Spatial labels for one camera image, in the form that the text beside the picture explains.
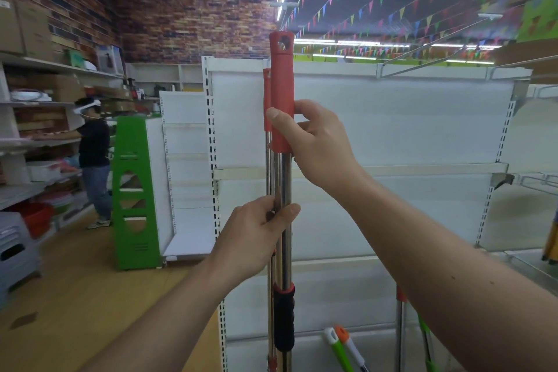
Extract person's right hand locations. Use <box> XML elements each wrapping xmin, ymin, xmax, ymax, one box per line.
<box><xmin>266</xmin><ymin>99</ymin><xmax>371</xmax><ymax>199</ymax></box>

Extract person's left hand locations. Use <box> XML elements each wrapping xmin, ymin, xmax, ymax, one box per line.
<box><xmin>210</xmin><ymin>196</ymin><xmax>301</xmax><ymax>294</ymax></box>

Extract thin steel pole red handle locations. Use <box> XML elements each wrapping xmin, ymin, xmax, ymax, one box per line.
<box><xmin>262</xmin><ymin>68</ymin><xmax>277</xmax><ymax>372</ymax></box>

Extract steel mop pole red handle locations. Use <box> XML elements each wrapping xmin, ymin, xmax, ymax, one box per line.
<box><xmin>269</xmin><ymin>31</ymin><xmax>296</xmax><ymax>372</ymax></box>

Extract person's left forearm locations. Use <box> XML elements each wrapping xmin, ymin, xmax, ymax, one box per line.
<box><xmin>78</xmin><ymin>254</ymin><xmax>238</xmax><ymax>372</ymax></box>

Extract person's right forearm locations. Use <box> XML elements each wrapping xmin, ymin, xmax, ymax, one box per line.
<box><xmin>333</xmin><ymin>173</ymin><xmax>558</xmax><ymax>372</ymax></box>

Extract small white shelving unit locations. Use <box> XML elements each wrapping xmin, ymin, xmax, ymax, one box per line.
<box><xmin>159</xmin><ymin>90</ymin><xmax>217</xmax><ymax>262</ymax></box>

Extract large white shelving unit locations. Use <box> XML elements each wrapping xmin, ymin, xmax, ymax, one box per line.
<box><xmin>202</xmin><ymin>56</ymin><xmax>533</xmax><ymax>372</ymax></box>

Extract colourful bunting flags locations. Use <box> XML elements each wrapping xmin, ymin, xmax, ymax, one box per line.
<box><xmin>262</xmin><ymin>0</ymin><xmax>558</xmax><ymax>61</ymax></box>

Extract green perforated shelf end panel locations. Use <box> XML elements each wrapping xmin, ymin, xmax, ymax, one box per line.
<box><xmin>111</xmin><ymin>116</ymin><xmax>165</xmax><ymax>272</ymax></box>

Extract steel pole with red collar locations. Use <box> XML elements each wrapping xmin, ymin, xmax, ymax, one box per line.
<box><xmin>395</xmin><ymin>285</ymin><xmax>409</xmax><ymax>372</ymax></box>

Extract green thin pole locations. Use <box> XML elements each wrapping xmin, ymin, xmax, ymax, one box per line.
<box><xmin>418</xmin><ymin>313</ymin><xmax>438</xmax><ymax>372</ymax></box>

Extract white headset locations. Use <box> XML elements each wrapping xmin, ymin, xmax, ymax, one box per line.
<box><xmin>72</xmin><ymin>100</ymin><xmax>102</xmax><ymax>115</ymax></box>

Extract red plastic basin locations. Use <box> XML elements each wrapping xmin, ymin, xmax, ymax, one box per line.
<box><xmin>12</xmin><ymin>202</ymin><xmax>56</xmax><ymax>239</ymax></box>

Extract grey plastic stool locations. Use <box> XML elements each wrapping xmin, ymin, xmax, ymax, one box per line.
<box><xmin>0</xmin><ymin>212</ymin><xmax>43</xmax><ymax>301</ymax></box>

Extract stack of cardboard boxes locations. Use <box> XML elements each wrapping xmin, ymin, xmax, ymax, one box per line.
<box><xmin>0</xmin><ymin>0</ymin><xmax>54</xmax><ymax>61</ymax></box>

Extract green and white pole handle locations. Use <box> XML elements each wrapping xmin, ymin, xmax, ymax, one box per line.
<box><xmin>323</xmin><ymin>327</ymin><xmax>355</xmax><ymax>372</ymax></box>

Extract orange and white pole handle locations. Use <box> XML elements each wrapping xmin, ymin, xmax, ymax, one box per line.
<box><xmin>334</xmin><ymin>325</ymin><xmax>371</xmax><ymax>372</ymax></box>

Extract wire shelf rack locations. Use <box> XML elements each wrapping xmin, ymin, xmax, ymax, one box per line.
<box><xmin>508</xmin><ymin>172</ymin><xmax>558</xmax><ymax>196</ymax></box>

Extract white wall shelf rack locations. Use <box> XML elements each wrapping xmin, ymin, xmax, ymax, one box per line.
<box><xmin>0</xmin><ymin>52</ymin><xmax>127</xmax><ymax>228</ymax></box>

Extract yellow broom handles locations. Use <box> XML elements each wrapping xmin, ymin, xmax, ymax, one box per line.
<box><xmin>541</xmin><ymin>210</ymin><xmax>558</xmax><ymax>266</ymax></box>

